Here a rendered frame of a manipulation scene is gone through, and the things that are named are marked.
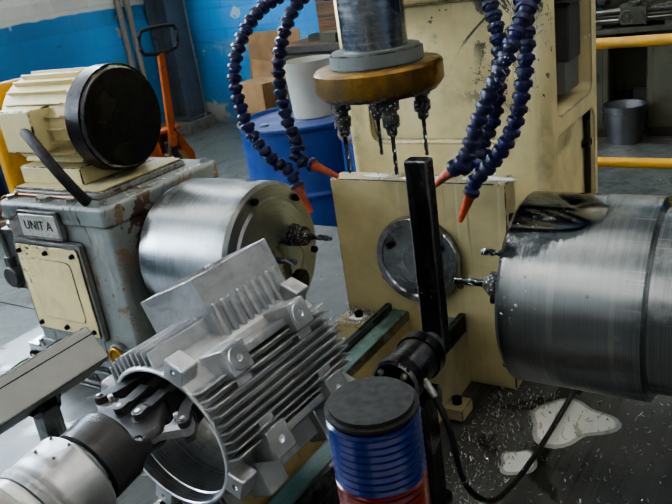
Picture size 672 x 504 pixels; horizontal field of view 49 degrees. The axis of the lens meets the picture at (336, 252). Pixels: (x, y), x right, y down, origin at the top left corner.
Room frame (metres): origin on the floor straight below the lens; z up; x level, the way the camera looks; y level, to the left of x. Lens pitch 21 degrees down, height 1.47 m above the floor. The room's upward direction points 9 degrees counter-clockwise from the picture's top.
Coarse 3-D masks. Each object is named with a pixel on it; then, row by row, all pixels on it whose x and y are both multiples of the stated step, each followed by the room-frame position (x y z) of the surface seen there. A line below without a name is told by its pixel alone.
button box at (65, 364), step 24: (72, 336) 0.85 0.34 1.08; (48, 360) 0.81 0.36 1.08; (72, 360) 0.82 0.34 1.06; (96, 360) 0.84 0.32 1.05; (0, 384) 0.76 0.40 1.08; (24, 384) 0.77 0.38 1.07; (48, 384) 0.78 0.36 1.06; (72, 384) 0.83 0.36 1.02; (0, 408) 0.74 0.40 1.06; (24, 408) 0.75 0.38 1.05; (0, 432) 0.75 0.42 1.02
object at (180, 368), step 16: (288, 288) 0.75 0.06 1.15; (304, 288) 0.76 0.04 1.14; (176, 352) 0.63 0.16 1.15; (176, 368) 0.61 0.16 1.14; (192, 368) 0.62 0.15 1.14; (112, 384) 0.68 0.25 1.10; (240, 464) 0.60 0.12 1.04; (240, 480) 0.58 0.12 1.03; (160, 496) 0.65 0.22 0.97; (240, 496) 0.58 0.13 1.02
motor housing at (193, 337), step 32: (192, 320) 0.70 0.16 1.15; (256, 320) 0.72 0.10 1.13; (320, 320) 0.75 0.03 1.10; (128, 352) 0.66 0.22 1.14; (160, 352) 0.64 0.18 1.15; (192, 352) 0.66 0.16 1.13; (256, 352) 0.66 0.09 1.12; (288, 352) 0.67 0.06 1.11; (320, 352) 0.72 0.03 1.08; (192, 384) 0.61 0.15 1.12; (224, 384) 0.62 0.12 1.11; (256, 384) 0.64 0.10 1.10; (288, 384) 0.65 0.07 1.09; (224, 416) 0.60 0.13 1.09; (256, 416) 0.62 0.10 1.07; (288, 416) 0.64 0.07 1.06; (160, 448) 0.69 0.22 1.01; (192, 448) 0.70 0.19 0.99; (224, 448) 0.59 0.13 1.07; (160, 480) 0.66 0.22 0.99; (192, 480) 0.66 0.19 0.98; (224, 480) 0.59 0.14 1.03
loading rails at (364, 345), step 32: (384, 320) 1.09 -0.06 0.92; (448, 320) 1.05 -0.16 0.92; (352, 352) 1.00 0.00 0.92; (384, 352) 1.03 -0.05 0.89; (448, 352) 0.99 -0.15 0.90; (448, 384) 0.98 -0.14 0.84; (448, 416) 0.96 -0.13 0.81; (320, 448) 0.77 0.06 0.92; (288, 480) 0.81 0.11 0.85; (320, 480) 0.69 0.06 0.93
